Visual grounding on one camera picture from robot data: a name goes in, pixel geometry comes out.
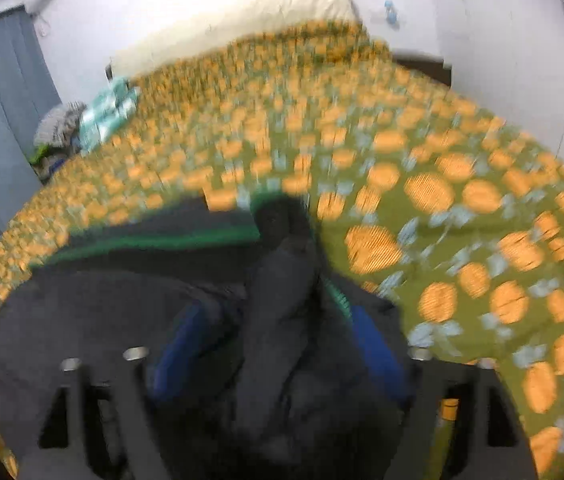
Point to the dark wooden nightstand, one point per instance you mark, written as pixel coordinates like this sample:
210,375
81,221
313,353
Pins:
424,67

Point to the green white plaid cloth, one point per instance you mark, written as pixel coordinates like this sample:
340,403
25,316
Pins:
106,115

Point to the white wardrobe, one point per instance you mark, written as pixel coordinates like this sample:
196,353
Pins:
512,60

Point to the green orange floral quilt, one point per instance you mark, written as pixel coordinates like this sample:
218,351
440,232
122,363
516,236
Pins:
462,210

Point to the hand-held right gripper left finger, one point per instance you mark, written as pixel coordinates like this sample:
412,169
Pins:
181,355

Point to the pile of mixed clothes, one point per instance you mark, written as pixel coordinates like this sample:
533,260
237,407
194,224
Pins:
56,135

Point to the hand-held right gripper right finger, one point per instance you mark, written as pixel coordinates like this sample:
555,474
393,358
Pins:
377,350

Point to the blue plug-in device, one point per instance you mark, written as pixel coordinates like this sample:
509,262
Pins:
391,10

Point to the cream padded headboard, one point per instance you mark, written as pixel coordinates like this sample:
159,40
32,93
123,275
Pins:
262,15

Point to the black puffer jacket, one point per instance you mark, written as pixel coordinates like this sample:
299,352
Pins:
272,320

